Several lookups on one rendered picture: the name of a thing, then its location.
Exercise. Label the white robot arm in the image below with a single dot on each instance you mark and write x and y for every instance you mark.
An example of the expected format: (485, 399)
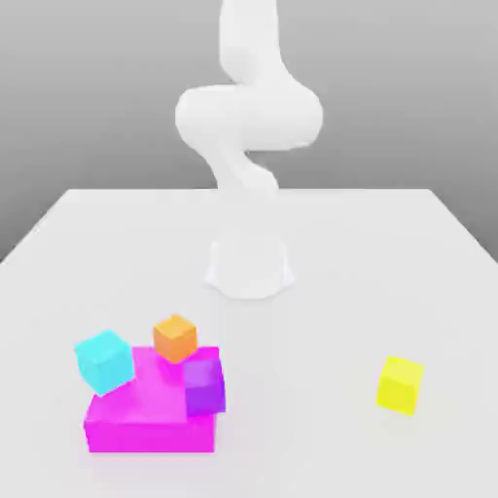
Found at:
(249, 116)

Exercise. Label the small orange cube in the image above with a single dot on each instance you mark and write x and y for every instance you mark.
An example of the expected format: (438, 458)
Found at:
(175, 339)

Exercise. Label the small purple cube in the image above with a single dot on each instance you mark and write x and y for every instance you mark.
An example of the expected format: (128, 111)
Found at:
(204, 389)

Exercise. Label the small cyan cube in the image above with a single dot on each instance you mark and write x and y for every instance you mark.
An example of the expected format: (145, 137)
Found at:
(104, 362)

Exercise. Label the small yellow cube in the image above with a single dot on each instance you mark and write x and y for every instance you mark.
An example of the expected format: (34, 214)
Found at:
(400, 386)

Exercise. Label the large magenta box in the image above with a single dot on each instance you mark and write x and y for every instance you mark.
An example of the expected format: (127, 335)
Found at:
(151, 424)

